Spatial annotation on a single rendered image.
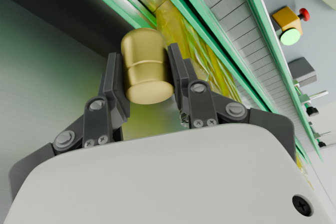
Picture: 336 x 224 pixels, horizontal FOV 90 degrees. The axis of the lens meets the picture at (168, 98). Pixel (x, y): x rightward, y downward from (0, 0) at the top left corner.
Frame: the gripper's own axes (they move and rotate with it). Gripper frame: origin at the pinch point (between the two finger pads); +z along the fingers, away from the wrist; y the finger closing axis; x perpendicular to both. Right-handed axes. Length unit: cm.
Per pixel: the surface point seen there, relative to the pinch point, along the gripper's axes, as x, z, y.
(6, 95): -3.6, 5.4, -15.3
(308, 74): -38, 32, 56
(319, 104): -78, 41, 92
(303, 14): -15, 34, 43
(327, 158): -448, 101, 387
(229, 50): -12.4, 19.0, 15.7
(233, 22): -11.0, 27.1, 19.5
